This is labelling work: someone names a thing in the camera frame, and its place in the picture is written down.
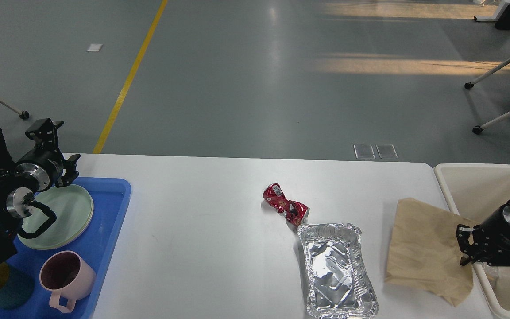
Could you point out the clear floor plate left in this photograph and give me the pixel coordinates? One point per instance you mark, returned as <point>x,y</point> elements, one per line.
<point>364,151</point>

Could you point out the green plate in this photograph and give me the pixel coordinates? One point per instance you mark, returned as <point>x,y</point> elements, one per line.
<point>73,207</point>

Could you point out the brown paper bag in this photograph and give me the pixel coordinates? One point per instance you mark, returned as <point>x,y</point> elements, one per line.
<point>424,252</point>

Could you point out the aluminium foil tray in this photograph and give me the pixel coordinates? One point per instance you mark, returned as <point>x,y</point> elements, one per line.
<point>338,283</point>

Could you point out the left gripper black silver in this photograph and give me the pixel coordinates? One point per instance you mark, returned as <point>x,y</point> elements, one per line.
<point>45,165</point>

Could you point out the clear floor plate right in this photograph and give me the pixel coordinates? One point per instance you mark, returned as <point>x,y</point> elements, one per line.
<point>387,151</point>

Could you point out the pink mug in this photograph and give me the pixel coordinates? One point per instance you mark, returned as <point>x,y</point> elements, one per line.
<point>68,277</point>

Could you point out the beige plastic bin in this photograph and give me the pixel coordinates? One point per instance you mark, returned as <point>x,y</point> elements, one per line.
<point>474,191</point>

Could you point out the clear floor plate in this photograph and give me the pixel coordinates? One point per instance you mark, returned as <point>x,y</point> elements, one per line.
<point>387,151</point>
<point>364,151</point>

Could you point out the teal yellow cup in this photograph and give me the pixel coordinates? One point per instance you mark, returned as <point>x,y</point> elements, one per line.
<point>16,287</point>

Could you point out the crushed red can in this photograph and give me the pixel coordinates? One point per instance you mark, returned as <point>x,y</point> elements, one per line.
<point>294,212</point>

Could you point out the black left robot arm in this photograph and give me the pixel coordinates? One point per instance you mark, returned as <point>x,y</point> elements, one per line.
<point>20,214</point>

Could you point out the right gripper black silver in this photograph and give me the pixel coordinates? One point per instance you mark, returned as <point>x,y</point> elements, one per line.
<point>493,235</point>

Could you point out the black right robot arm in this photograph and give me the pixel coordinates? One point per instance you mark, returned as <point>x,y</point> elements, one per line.
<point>487,242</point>

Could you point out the blue plastic tray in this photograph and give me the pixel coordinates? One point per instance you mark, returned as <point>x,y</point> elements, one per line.
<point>111,197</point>

